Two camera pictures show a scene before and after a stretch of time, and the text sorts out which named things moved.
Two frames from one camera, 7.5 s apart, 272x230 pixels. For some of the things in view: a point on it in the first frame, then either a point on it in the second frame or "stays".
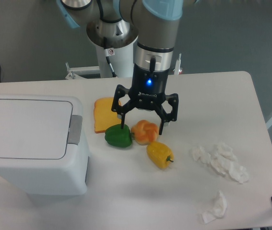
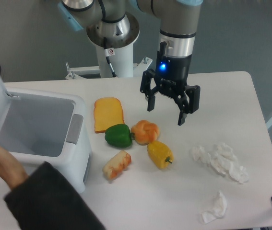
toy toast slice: x=104 y=117 stays
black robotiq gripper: x=148 y=91 to x=171 y=75
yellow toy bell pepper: x=160 y=154 stays
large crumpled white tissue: x=223 y=159 stays
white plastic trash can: x=66 y=177 to x=39 y=126
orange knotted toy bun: x=144 y=132 stays
